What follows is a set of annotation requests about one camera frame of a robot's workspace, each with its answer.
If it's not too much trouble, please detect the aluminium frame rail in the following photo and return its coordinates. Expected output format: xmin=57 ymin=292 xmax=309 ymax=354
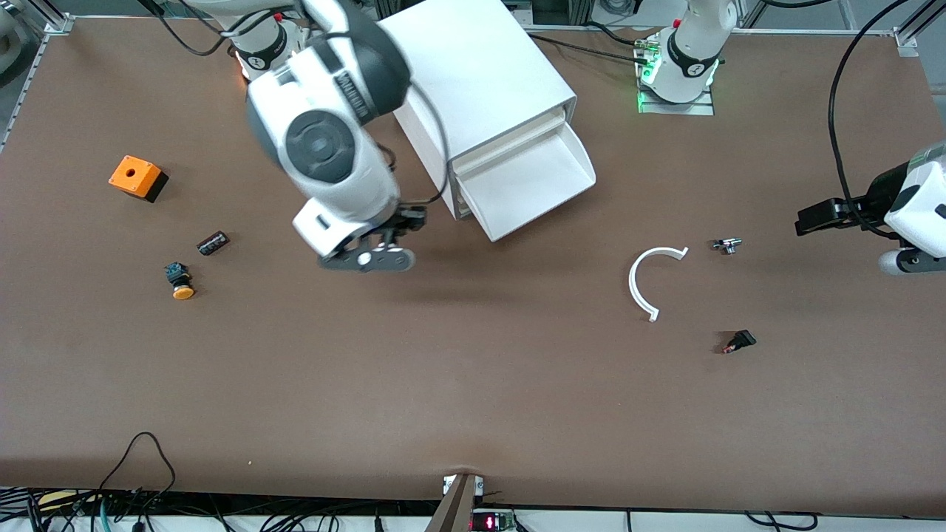
xmin=0 ymin=0 xmax=75 ymax=152
xmin=891 ymin=0 xmax=946 ymax=58

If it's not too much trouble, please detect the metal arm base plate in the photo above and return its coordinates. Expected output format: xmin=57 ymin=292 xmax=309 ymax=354
xmin=637 ymin=33 xmax=716 ymax=117

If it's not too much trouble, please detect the tangled black cable bundle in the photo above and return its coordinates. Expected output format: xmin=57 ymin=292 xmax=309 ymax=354
xmin=0 ymin=486 xmax=444 ymax=532

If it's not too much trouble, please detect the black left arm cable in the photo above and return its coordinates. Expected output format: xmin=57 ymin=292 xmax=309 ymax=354
xmin=828 ymin=0 xmax=911 ymax=239

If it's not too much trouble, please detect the black equipment box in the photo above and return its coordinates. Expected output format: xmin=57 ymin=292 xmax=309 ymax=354
xmin=531 ymin=0 xmax=596 ymax=27

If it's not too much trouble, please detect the yellow push button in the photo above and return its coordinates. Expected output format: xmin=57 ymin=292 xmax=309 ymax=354
xmin=164 ymin=262 xmax=196 ymax=301

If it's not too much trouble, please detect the thin black looped cable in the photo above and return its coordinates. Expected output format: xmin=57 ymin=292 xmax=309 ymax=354
xmin=96 ymin=432 xmax=177 ymax=494

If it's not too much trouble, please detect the orange box with black base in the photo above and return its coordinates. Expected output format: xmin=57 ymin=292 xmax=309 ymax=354
xmin=109 ymin=155 xmax=169 ymax=204

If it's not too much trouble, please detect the black base power cable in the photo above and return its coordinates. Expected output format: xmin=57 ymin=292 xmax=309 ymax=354
xmin=526 ymin=33 xmax=651 ymax=67
xmin=584 ymin=21 xmax=644 ymax=49

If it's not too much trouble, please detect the white curved plastic arc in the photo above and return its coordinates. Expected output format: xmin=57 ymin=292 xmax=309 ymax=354
xmin=628 ymin=246 xmax=690 ymax=324

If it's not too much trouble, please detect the brown post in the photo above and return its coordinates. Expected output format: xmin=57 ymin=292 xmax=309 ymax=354
xmin=425 ymin=473 xmax=477 ymax=532

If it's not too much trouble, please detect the white drawer cabinet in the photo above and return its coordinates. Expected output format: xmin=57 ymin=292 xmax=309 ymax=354
xmin=377 ymin=0 xmax=577 ymax=220

